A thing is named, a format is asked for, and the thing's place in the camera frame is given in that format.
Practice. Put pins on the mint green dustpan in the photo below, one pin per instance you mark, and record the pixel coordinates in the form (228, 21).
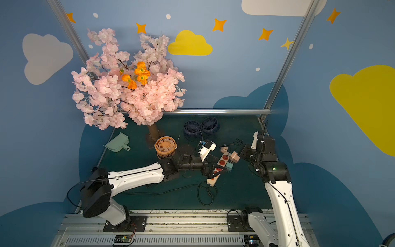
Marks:
(118, 143)

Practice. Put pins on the right green circuit board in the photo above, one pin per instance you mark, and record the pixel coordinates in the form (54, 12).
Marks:
(251, 241)

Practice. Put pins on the dark blue fan right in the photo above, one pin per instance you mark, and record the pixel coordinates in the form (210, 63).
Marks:
(210, 125)

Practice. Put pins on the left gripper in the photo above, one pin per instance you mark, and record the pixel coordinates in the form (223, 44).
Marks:
(208, 166)

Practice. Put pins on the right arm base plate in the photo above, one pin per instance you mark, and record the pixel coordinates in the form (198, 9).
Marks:
(235, 224)

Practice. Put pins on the aluminium rail frame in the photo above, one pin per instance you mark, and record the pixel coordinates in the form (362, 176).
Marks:
(165, 228)

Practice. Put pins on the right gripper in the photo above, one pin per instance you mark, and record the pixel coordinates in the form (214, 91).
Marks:
(247, 153)

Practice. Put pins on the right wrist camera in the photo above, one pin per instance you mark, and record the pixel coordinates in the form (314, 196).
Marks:
(254, 143)

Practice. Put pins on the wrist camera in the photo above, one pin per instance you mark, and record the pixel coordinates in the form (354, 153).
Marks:
(207, 147)
(254, 143)

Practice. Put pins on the green circuit board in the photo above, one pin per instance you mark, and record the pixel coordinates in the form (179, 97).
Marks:
(123, 239)
(251, 241)

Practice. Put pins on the pink artificial blossom tree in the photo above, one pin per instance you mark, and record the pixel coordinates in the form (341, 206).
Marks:
(115, 85)

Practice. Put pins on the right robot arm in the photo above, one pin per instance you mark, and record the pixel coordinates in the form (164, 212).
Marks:
(276, 178)

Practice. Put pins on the left green circuit board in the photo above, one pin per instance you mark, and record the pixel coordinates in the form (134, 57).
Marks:
(123, 239)

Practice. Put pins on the dark blue fan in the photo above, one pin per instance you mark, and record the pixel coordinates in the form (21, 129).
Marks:
(192, 129)
(210, 125)

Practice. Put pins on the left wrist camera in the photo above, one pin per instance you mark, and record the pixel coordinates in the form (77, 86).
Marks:
(207, 147)

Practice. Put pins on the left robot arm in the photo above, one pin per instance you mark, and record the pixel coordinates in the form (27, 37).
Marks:
(98, 192)

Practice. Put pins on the orange desk fan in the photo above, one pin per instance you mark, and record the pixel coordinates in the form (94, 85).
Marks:
(165, 147)

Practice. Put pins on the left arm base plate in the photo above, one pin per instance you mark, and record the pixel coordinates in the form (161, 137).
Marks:
(134, 223)

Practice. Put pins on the teal USB charger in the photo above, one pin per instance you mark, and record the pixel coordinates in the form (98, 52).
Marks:
(229, 166)

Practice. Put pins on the white red power strip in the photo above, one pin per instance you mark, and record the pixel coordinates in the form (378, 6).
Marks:
(222, 162)

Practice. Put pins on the dark blue fan left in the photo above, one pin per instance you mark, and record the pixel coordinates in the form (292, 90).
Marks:
(192, 129)

